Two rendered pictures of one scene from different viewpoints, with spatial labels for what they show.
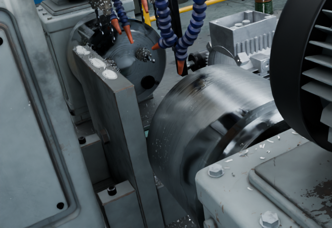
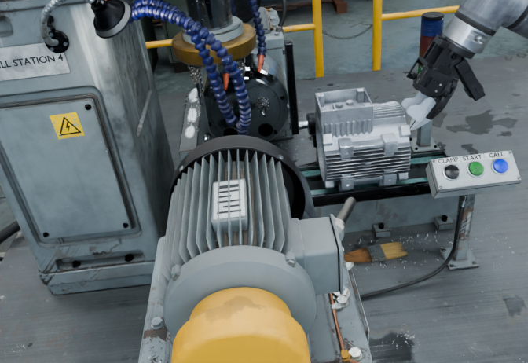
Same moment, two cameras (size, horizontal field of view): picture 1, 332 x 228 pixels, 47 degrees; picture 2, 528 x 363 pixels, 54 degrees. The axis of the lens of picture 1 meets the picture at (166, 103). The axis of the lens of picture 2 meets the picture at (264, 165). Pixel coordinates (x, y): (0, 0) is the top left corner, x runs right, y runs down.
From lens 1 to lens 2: 56 cm
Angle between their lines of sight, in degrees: 20
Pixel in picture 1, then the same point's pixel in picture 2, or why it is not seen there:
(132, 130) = not seen: hidden behind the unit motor
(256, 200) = not seen: hidden behind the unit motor
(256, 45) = (346, 130)
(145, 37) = (267, 87)
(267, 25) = (362, 112)
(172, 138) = not seen: hidden behind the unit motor
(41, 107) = (117, 153)
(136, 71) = (254, 118)
